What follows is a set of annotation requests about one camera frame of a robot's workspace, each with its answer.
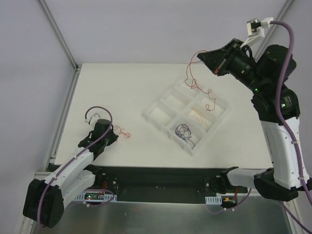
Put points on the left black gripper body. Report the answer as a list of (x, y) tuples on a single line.
[(112, 137)]

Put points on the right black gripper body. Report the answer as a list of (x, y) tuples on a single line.
[(224, 60)]

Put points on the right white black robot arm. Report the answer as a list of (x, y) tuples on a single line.
[(278, 110)]

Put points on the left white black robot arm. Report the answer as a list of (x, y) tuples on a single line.
[(47, 199)]

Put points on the clear plastic compartment tray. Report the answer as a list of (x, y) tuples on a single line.
[(187, 116)]

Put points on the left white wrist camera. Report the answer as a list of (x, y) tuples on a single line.
[(92, 119)]

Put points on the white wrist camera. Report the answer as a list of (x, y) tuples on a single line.
[(92, 119), (256, 30)]

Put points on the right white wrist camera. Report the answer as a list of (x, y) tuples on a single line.
[(256, 30)]

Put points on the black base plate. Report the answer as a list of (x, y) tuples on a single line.
[(156, 185)]

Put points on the left white cable duct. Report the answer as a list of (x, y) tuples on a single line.
[(95, 197)]

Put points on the white cable duct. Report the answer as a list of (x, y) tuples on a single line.
[(213, 200), (95, 197)]

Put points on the right aluminium frame post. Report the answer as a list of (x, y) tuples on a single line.
[(254, 52)]

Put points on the aluminium frame post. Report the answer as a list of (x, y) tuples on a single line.
[(58, 34), (254, 52)]

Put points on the right white cable duct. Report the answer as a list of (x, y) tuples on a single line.
[(213, 200)]

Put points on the left aluminium frame post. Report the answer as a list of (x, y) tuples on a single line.
[(58, 34)]

